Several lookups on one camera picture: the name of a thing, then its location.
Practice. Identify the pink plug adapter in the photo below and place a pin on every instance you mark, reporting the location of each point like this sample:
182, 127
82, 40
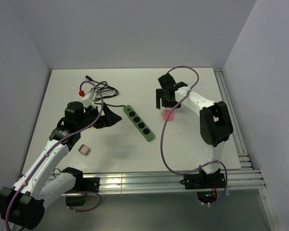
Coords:
167, 114

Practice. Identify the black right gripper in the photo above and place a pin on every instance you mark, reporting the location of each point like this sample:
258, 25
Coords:
160, 94

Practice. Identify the brown plug adapter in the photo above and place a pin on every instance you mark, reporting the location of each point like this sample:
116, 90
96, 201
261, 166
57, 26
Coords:
84, 150

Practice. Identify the aluminium rail frame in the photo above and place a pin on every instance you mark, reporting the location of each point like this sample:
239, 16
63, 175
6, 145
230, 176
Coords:
134, 130

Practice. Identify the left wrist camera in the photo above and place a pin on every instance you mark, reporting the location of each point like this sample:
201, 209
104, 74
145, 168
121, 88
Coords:
88, 98

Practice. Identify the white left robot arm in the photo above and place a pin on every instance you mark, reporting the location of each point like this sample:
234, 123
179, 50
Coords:
25, 203

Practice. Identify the green power strip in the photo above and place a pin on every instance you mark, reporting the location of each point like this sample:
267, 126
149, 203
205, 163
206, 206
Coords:
139, 124

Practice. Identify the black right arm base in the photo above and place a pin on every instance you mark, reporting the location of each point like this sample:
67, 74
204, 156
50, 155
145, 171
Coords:
203, 181

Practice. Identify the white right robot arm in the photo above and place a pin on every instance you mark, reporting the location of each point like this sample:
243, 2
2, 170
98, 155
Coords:
215, 123

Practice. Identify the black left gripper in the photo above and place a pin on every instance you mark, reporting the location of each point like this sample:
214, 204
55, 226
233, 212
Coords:
108, 120

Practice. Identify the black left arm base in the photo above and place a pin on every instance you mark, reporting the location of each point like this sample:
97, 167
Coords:
89, 186

